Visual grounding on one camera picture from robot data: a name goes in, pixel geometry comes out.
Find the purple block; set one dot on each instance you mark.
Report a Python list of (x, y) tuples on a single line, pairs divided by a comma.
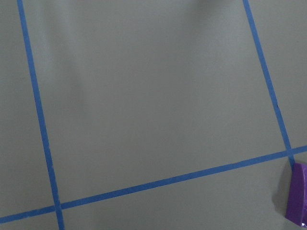
[(297, 200)]

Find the blue tape grid lines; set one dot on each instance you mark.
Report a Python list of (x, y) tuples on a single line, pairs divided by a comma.
[(289, 152)]

